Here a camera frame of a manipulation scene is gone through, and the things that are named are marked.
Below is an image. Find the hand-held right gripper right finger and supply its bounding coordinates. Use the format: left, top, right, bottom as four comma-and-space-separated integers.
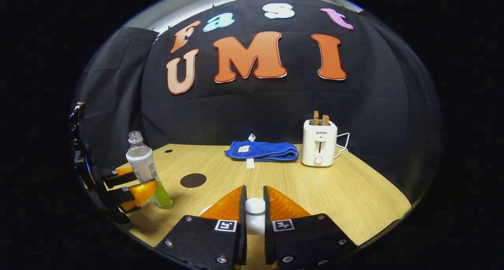
263, 185, 359, 270

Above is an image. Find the blue folded towel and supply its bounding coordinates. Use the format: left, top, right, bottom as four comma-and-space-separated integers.
224, 133, 299, 169

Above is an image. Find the white toaster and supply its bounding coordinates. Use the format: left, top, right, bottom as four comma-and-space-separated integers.
301, 119, 338, 167

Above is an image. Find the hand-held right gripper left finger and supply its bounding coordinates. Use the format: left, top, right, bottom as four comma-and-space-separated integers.
156, 185, 248, 270

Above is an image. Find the white toaster power cable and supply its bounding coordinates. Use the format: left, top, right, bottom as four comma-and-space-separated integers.
334, 133, 350, 159

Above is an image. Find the dark brown round coaster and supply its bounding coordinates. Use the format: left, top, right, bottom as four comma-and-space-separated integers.
180, 173, 207, 189

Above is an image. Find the black backdrop cloth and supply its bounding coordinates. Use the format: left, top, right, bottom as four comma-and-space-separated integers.
71, 0, 441, 202

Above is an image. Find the white teacup lid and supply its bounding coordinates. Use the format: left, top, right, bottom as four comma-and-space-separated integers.
245, 198, 266, 236

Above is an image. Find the clear water bottle green base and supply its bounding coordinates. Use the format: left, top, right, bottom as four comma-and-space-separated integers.
126, 131, 173, 209

